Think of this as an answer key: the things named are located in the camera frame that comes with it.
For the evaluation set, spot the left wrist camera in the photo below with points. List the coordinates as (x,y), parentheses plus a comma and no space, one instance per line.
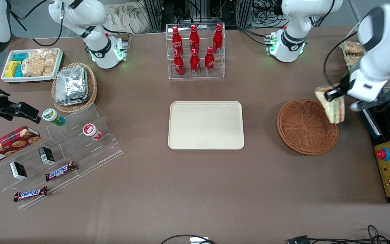
(355,107)

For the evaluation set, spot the red tartan cookie box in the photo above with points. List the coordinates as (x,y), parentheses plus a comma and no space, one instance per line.
(8,145)

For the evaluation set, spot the red cola bottle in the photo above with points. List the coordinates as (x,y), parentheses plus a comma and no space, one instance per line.
(194,39)
(195,63)
(178,65)
(209,62)
(217,39)
(175,40)

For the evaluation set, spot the clear acrylic bottle rack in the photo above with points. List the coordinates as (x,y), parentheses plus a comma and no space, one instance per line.
(200,76)

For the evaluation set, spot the Snickers chocolate bar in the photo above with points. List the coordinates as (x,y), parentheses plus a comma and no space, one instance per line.
(60,171)
(30,194)

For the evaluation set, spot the oval brown wicker basket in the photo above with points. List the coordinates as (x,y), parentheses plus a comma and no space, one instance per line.
(91,91)

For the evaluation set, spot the yellow snack pack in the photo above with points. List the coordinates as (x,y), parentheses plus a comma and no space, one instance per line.
(11,69)

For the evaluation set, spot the small black box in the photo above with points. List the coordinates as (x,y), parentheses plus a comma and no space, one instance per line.
(18,170)
(46,155)

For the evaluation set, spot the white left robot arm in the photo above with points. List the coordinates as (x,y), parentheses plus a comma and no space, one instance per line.
(293,37)

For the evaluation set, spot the cream plastic tray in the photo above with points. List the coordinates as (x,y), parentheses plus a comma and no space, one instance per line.
(205,125)

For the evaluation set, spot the beige cloth bag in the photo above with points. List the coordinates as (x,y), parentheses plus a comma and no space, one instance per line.
(124,17)

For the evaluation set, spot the teal snack pack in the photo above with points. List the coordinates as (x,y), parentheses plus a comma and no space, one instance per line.
(20,57)
(19,72)

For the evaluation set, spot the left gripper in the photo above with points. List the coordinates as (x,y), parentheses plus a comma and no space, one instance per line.
(342,84)

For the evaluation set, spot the white rectangular snack tray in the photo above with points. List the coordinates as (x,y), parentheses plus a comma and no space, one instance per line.
(32,80)

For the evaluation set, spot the stack of foil packs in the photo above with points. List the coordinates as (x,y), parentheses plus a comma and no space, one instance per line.
(71,84)

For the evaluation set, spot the clear bagged snack pack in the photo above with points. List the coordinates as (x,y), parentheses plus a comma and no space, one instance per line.
(352,47)
(350,60)

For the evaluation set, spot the green lidded cup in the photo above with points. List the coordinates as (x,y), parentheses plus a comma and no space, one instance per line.
(52,117)

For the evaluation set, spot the round brown wicker basket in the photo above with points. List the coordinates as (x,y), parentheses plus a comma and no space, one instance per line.
(303,128)

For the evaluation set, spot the red emergency stop button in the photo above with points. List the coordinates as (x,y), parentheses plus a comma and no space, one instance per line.
(382,154)

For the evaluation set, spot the clear acrylic stepped display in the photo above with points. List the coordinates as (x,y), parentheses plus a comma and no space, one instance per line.
(90,152)

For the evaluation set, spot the silver sealing bar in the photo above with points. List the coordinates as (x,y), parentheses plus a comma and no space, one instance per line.
(372,123)

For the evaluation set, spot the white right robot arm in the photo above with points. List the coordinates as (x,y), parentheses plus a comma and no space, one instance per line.
(80,13)

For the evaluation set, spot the clear bag of crackers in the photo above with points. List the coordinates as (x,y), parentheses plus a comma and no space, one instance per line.
(39,62)

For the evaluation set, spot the small white device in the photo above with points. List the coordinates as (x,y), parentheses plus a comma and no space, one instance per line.
(199,241)

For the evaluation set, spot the triangle sandwich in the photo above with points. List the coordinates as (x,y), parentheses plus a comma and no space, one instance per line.
(332,112)

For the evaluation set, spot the red lidded cup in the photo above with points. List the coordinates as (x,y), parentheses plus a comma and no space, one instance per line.
(91,130)

